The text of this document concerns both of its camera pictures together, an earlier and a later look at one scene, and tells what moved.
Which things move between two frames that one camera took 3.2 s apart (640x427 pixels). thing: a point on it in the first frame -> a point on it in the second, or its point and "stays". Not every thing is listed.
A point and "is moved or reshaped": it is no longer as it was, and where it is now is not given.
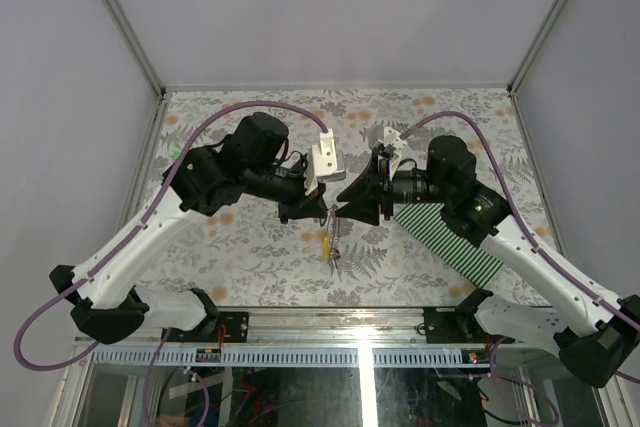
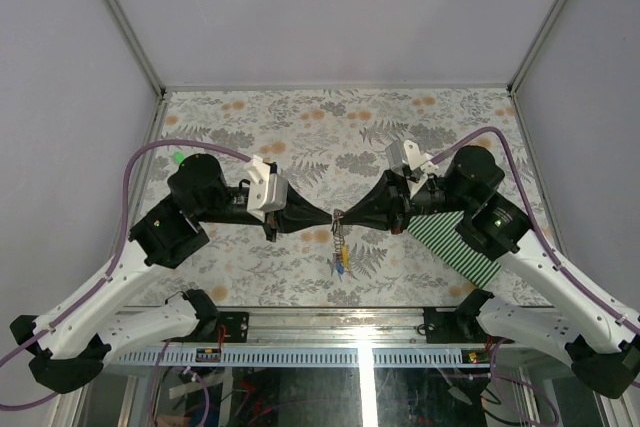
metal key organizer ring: x=333 y=219 is moved or reshaped
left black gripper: x=307 y=206 -> x=299 y=213
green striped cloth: x=464 y=253 stays
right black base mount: x=454 y=325 stays
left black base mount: x=236 y=328 stays
